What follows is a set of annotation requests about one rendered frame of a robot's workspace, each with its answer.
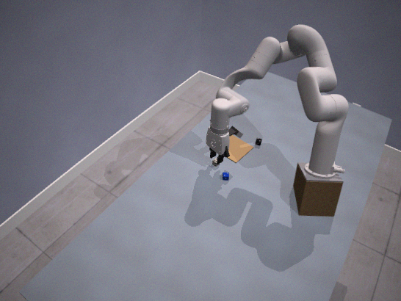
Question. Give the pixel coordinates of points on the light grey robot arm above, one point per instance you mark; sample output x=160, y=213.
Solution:
x=329, y=111

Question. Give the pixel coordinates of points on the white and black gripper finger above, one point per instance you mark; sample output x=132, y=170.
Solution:
x=220, y=157
x=212, y=153

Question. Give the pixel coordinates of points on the tan flat mat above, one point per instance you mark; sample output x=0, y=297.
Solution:
x=238, y=149

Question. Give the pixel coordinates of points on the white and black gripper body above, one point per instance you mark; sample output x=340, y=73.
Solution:
x=217, y=142

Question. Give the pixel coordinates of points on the white die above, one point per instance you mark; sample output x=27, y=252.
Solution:
x=214, y=162

